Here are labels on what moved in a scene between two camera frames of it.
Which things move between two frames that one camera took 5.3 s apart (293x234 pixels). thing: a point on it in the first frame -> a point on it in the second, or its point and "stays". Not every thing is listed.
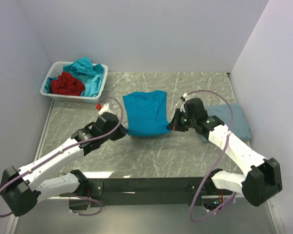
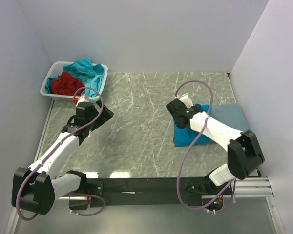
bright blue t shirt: [146, 112] -> [186, 136]
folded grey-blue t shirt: [240, 128] stays
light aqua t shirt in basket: [93, 87] stays
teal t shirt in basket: [81, 67] stays
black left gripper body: [116, 134] -> [94, 112]
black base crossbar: [153, 191] stays
